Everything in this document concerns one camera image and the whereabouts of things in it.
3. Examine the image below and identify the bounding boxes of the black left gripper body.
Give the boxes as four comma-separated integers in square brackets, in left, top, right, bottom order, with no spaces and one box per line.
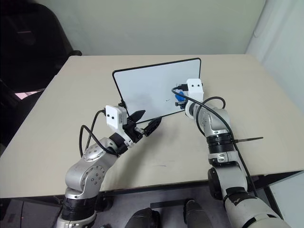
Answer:
[122,117,145,144]

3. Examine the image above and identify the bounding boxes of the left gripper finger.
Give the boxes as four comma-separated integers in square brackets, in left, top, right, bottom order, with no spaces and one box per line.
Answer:
[129,110,146,124]
[142,117,163,137]

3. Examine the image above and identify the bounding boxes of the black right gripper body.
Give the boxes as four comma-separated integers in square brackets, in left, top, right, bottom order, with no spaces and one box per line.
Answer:
[181,90,190,108]

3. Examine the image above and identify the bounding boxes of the blue whiteboard eraser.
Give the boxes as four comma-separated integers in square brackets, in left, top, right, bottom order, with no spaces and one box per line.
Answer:
[174,91,186,103]

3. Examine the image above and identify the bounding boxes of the black-framed small whiteboard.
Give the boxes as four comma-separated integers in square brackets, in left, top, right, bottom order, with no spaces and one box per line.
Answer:
[112,57,202,124]

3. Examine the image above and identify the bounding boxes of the black flat bar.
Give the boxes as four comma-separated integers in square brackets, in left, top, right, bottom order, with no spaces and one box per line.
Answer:
[150,199,189,210]

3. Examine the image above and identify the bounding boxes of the dark rounded shape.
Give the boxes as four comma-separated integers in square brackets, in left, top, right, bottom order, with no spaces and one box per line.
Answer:
[183,199,212,228]
[124,207,161,228]

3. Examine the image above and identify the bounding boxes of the black office chair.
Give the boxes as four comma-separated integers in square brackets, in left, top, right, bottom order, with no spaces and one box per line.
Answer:
[0,0,83,145]

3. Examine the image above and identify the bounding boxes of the white cabinet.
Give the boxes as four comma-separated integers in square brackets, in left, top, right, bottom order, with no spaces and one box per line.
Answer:
[267,171,304,228]

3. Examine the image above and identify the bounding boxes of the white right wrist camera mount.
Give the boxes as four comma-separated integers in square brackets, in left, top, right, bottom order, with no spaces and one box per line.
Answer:
[185,78,205,118]

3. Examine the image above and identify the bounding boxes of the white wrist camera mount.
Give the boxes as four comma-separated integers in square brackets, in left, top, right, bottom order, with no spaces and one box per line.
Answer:
[185,78,205,118]
[105,105,133,145]

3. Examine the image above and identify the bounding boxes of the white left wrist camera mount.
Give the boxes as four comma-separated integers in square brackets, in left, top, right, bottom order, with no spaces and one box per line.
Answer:
[105,105,133,145]

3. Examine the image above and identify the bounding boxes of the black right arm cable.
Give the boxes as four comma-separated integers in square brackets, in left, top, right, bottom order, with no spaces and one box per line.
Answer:
[171,83,258,198]

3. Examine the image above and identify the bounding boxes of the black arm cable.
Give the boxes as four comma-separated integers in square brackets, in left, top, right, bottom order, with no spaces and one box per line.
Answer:
[79,108,119,156]
[171,83,258,198]

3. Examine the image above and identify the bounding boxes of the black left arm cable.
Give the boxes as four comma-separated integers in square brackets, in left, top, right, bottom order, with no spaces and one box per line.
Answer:
[79,108,119,156]

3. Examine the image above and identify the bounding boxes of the black table frame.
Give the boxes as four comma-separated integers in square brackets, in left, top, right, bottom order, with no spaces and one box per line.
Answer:
[99,170,304,212]

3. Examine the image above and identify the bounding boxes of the black cable tie tail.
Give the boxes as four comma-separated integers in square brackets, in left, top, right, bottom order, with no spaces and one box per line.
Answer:
[234,136,264,143]

